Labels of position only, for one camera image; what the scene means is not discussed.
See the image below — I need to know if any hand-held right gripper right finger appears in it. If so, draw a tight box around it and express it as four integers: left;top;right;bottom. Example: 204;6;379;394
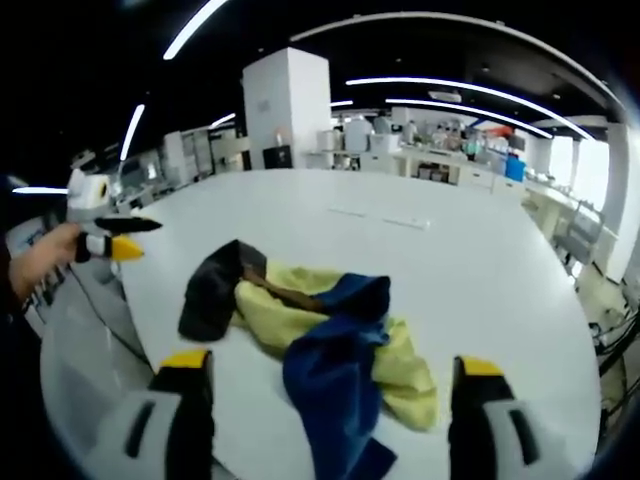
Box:
447;354;557;480

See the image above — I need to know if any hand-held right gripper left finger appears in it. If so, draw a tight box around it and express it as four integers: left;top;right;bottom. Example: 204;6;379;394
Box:
82;348;217;480

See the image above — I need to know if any yellow blue black garment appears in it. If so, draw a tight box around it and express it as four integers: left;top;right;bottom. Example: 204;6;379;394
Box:
178;238;441;480

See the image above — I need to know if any person's left hand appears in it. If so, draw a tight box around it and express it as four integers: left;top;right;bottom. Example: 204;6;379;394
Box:
9;222;84;301

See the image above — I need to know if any long ceiling light strip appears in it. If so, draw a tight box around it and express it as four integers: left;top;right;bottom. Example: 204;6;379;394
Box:
119;103;147;162
162;0;230;62
11;185;71;196
344;76;592;141

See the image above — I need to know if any white shelving unit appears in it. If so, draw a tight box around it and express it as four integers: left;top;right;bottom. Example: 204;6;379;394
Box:
162;124;251;187

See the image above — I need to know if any small black cabinet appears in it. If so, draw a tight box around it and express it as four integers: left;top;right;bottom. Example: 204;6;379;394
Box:
262;144;293;170

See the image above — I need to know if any white square pillar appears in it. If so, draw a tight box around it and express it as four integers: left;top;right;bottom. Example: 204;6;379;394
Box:
241;47;332;171

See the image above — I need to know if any white background counter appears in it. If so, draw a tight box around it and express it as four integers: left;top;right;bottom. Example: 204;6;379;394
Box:
304;144;526;194

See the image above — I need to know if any black cables bundle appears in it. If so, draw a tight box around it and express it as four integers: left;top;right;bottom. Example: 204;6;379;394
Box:
588;299;640;379

